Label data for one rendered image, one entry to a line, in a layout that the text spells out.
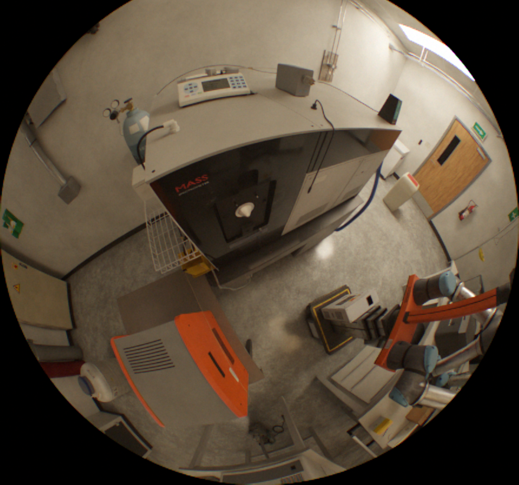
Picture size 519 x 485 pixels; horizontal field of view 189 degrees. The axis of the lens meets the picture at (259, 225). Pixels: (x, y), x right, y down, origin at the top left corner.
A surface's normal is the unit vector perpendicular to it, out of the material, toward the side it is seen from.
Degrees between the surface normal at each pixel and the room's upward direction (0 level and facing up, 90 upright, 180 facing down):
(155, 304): 0
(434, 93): 90
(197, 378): 0
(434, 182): 90
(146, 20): 90
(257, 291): 0
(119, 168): 90
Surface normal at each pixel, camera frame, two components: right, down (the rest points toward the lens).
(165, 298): 0.05, -0.47
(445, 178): -0.87, 0.41
